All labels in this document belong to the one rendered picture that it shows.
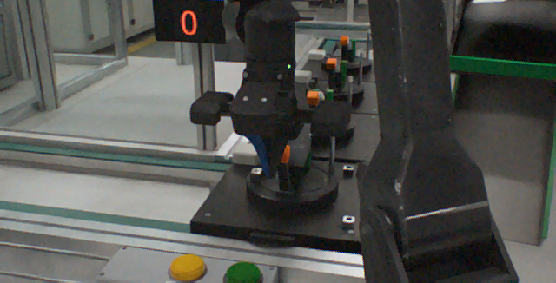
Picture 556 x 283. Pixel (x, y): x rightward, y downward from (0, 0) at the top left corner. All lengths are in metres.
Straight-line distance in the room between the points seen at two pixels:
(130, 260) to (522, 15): 0.59
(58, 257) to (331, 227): 0.37
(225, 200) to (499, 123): 0.40
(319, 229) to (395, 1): 0.45
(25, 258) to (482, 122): 0.66
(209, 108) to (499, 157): 0.38
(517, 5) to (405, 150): 0.47
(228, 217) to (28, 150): 0.50
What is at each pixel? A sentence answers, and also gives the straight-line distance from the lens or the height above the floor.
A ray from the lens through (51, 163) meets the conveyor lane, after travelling 1.12.
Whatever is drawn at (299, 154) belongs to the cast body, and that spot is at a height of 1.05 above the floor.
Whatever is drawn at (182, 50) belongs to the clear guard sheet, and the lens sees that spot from 0.98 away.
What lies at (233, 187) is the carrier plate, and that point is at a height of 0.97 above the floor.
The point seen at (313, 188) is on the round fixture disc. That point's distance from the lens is 0.81.
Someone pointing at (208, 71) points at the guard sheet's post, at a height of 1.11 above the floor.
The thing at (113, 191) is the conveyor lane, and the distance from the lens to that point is 1.00.
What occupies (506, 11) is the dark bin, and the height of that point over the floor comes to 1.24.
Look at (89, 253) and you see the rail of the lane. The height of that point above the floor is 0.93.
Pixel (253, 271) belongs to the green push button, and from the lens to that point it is 0.67.
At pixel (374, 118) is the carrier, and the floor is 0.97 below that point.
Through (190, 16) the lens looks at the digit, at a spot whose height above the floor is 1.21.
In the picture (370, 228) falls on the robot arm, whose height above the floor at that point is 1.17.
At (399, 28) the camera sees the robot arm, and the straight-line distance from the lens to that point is 0.36.
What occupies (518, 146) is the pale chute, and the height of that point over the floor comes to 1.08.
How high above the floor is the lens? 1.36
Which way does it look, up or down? 21 degrees down
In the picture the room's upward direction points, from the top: straight up
